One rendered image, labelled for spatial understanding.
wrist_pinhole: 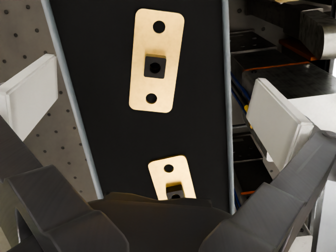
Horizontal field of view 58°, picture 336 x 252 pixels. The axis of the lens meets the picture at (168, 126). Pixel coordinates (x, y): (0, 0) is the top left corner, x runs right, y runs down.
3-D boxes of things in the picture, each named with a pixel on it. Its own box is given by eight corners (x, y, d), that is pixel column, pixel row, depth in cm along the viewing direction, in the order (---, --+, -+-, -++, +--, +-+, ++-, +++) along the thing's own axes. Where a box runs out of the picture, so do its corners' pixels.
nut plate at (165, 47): (171, 112, 27) (171, 117, 26) (128, 107, 27) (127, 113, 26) (185, 13, 24) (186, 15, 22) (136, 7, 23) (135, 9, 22)
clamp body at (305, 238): (250, 153, 84) (309, 265, 52) (208, 158, 85) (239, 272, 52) (250, 129, 81) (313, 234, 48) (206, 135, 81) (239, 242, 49)
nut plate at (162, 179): (200, 216, 33) (202, 225, 32) (166, 223, 33) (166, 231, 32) (185, 152, 29) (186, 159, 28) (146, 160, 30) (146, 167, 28)
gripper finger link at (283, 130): (300, 123, 14) (316, 124, 14) (255, 76, 20) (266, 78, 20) (281, 177, 15) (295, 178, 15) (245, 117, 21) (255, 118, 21)
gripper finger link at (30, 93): (14, 154, 14) (-3, 152, 14) (58, 98, 20) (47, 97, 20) (7, 93, 13) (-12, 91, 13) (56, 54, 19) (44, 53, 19)
